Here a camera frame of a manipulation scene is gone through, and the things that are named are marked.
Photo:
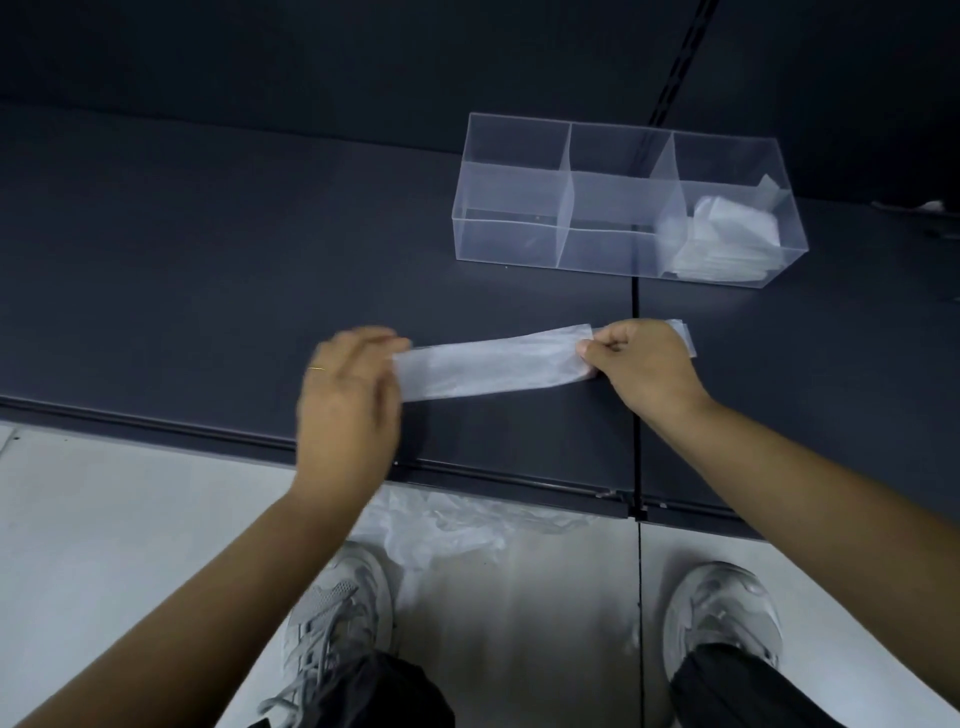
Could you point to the person's right hand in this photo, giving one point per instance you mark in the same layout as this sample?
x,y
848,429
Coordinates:
x,y
649,367

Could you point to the person's left hand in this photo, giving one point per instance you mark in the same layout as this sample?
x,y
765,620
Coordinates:
x,y
345,420

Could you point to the person's left fingers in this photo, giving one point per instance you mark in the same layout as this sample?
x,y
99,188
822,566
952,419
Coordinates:
x,y
360,346

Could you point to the person's right thumb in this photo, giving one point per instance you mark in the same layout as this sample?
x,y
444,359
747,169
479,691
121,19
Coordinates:
x,y
587,358

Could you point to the white plastic bag strip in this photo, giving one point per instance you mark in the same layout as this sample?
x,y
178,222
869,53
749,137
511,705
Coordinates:
x,y
487,369

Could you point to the person's left forearm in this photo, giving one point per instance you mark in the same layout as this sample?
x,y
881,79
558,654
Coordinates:
x,y
187,611

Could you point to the person's right forearm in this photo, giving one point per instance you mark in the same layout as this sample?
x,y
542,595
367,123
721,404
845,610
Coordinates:
x,y
817,510

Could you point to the clear acrylic compartment box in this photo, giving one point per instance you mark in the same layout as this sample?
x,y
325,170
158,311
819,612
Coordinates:
x,y
600,199

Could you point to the stack of folded white bags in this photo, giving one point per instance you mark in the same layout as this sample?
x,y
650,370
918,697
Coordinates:
x,y
724,236

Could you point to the crumpled white plastic bags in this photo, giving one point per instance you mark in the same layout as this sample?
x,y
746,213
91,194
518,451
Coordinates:
x,y
442,525

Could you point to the grey left sneaker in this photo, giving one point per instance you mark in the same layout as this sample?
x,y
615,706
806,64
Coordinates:
x,y
341,607

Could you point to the grey sneaker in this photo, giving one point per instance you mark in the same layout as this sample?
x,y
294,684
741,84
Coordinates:
x,y
341,607
724,604

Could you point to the grey right sneaker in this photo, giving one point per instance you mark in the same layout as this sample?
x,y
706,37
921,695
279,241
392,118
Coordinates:
x,y
724,604

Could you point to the black right trouser leg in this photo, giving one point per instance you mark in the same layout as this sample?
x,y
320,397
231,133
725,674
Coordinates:
x,y
742,690

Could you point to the small white object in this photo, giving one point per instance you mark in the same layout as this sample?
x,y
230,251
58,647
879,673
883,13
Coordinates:
x,y
926,207

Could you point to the black slotted wall rail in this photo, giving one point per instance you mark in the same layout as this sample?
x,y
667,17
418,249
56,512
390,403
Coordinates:
x,y
679,64

